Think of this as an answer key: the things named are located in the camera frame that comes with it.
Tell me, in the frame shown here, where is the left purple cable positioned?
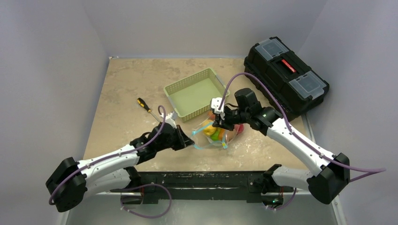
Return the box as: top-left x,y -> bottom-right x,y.
48,105 -> 173,219

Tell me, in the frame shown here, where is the purple cable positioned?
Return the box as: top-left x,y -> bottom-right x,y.
217,72 -> 387,212
48,105 -> 173,219

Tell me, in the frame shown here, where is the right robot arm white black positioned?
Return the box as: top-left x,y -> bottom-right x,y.
210,88 -> 350,204

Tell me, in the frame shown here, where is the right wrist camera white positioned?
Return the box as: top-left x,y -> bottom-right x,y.
210,97 -> 225,120

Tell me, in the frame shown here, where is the aluminium frame rail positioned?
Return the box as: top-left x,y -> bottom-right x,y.
302,113 -> 347,225

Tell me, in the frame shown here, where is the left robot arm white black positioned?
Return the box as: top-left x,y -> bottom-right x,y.
46,123 -> 195,212

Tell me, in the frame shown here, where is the clear zip top bag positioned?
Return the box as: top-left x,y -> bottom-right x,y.
190,111 -> 245,150

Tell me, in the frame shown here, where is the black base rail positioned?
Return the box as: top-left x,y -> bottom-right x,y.
110,166 -> 294,206

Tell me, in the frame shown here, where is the green plastic basket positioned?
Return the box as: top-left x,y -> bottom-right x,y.
164,68 -> 226,122

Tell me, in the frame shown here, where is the red fake apple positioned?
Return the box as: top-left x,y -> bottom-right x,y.
234,124 -> 245,135

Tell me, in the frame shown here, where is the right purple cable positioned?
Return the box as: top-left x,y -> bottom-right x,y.
217,72 -> 387,212

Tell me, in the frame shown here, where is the yellow fake lemon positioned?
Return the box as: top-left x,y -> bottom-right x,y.
202,120 -> 217,136

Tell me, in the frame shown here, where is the yellow black screwdriver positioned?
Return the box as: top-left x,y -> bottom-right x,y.
137,97 -> 161,122

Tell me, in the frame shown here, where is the green fake lime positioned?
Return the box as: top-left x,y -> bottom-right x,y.
210,130 -> 224,141

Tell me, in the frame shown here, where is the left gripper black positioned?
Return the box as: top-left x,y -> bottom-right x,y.
156,124 -> 193,151

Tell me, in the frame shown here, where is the black toolbox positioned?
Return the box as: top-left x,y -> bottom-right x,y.
244,37 -> 329,121

